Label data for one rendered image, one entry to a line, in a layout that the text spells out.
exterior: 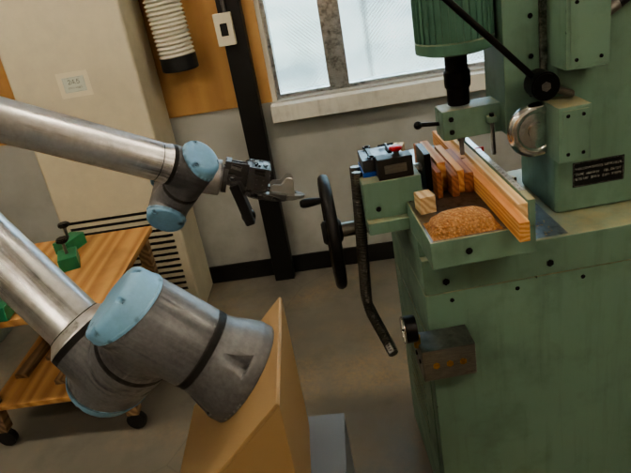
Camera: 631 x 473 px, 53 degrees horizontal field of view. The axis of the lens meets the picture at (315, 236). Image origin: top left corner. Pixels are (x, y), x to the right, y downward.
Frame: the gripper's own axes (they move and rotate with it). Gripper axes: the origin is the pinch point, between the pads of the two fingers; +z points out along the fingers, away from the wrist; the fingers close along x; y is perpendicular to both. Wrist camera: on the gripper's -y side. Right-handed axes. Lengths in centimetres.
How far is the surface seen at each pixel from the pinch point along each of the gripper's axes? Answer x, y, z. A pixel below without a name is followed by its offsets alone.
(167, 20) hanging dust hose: 116, 24, -51
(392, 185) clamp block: -19.4, 13.1, 17.9
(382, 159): -18.9, 18.6, 14.5
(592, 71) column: -19, 45, 55
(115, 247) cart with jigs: 77, -59, -58
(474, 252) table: -42, 9, 31
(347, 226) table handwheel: -9.7, -2.2, 12.1
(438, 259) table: -42.4, 6.7, 24.5
